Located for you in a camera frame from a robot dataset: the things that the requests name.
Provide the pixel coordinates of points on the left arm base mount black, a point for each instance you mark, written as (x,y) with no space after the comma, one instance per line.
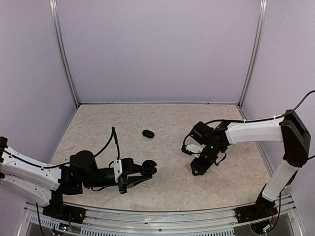
(71,214)

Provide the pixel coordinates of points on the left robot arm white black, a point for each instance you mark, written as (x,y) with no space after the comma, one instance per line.
(45,184)

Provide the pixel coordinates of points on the left aluminium frame post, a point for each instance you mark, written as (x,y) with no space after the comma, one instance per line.
(61,48)

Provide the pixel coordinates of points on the front aluminium rail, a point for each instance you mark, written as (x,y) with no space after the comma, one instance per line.
(111,222)

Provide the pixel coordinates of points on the black round earbud case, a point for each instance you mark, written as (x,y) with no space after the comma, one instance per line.
(148,168)

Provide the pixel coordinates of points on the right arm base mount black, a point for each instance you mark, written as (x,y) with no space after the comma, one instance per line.
(254,212)

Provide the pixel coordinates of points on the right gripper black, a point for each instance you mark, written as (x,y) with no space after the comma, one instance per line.
(201,167)

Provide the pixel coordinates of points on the aluminium frame post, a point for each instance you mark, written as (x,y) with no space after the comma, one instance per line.
(61,48)
(254,52)

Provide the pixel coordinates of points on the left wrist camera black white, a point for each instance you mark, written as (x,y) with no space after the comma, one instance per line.
(116,167)

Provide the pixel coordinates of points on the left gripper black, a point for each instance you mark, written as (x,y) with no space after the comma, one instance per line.
(130,168)

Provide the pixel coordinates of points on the black earbud charging case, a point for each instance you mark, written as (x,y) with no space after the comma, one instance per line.
(148,134)

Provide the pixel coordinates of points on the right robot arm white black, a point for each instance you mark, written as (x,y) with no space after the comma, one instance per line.
(287,129)

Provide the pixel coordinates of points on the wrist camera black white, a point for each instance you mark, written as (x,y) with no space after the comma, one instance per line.
(194,140)
(116,167)

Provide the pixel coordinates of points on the right wrist camera cable black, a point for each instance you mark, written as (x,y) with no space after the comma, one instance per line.
(295,108)

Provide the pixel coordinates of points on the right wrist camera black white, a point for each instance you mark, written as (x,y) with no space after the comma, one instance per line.
(194,140)

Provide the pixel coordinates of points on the right aluminium frame post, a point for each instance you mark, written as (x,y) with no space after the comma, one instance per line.
(254,52)

